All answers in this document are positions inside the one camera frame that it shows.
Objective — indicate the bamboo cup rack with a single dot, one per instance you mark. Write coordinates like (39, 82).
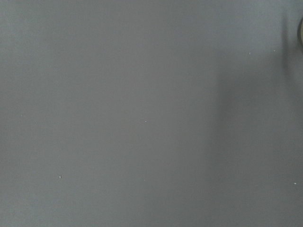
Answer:
(300, 32)

